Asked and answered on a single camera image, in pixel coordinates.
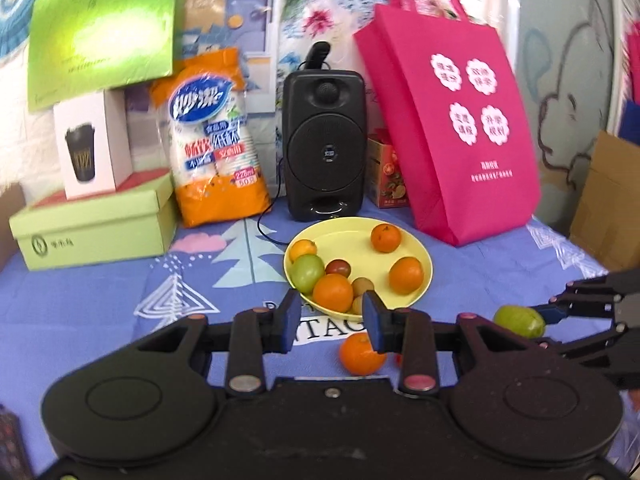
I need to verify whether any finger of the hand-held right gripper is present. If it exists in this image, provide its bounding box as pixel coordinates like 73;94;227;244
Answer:
531;267;640;325
537;317;640;388

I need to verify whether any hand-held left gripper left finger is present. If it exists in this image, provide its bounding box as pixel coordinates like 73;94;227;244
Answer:
135;289;303;394

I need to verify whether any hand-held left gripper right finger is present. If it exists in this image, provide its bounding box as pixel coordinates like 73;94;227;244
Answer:
362;291;551;395

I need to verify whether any orange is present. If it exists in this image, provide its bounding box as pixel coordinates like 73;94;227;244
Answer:
388;256;425;295
313;273;354;313
339;332;388;377
370;223;403;254

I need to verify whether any small tangerine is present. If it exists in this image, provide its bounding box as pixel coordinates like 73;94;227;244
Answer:
290;239;318;262

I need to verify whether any yellow plastic plate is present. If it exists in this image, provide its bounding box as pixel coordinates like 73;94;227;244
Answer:
283;216;433;322

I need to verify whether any red juice carton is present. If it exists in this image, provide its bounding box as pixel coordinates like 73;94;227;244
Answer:
367;127;413;209

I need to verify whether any pink tote bag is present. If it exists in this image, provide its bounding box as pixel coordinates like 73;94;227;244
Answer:
353;0;542;247

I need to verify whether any black speaker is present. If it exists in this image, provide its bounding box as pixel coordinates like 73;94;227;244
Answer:
281;70;368;222

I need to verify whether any orange paper cup pack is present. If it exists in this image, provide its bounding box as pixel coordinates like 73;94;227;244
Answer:
150;47;273;228

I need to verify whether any blue printed tablecloth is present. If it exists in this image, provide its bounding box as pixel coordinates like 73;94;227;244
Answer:
0;195;640;480

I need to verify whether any light green shoe box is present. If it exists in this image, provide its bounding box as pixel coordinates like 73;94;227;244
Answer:
9;170;178;272

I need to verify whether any white cup box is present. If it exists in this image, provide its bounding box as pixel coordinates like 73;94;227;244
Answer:
52;87;133;201

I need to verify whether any black microphone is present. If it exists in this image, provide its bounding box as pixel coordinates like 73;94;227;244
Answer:
305;42;332;72

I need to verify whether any open brown cardboard box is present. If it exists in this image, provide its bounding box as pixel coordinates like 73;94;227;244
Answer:
0;182;26;266

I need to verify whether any floral plastic sheet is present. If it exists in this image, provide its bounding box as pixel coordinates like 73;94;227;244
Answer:
277;0;401;101

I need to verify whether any large shiny green box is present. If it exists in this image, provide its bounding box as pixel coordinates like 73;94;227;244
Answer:
27;0;186;113

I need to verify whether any large blue paper fan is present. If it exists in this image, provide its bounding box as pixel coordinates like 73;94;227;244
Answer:
0;0;76;61

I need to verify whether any black speaker cable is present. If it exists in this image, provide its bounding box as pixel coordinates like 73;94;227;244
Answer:
257;160;291;248

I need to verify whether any wall poster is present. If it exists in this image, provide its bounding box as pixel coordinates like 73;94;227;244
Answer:
225;0;278;113

